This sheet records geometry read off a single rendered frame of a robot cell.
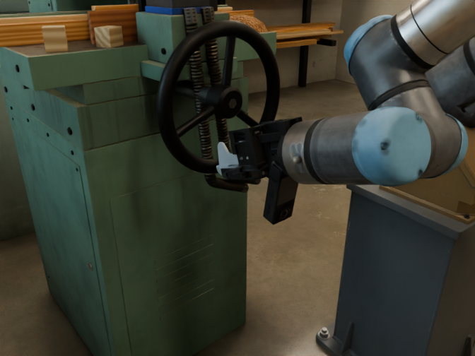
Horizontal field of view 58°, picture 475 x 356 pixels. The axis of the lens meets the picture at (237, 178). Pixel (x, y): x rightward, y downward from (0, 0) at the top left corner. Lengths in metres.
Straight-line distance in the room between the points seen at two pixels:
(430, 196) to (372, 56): 0.48
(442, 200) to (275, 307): 0.73
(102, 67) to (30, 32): 0.18
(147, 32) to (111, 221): 0.41
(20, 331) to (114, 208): 0.74
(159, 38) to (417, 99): 0.49
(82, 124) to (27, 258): 1.13
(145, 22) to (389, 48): 0.49
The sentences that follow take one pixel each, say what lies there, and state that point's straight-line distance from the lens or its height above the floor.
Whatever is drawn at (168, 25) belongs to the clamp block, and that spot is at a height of 0.94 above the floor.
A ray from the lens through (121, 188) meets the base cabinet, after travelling 0.97.
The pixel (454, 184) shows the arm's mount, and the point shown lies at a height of 0.63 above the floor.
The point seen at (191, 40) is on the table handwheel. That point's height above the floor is 0.93.
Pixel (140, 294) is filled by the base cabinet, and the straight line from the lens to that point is 1.13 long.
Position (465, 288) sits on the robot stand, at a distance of 1.21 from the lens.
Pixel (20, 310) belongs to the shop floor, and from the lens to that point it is 1.69.
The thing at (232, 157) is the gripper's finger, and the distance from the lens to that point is 0.71.
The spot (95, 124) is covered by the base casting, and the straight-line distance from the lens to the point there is 0.90.
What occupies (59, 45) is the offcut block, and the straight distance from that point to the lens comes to 0.88.
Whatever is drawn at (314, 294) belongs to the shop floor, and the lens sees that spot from 1.61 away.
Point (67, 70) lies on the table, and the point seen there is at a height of 0.87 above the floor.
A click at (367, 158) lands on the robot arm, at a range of 0.50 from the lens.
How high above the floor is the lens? 1.02
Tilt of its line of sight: 25 degrees down
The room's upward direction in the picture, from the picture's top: straight up
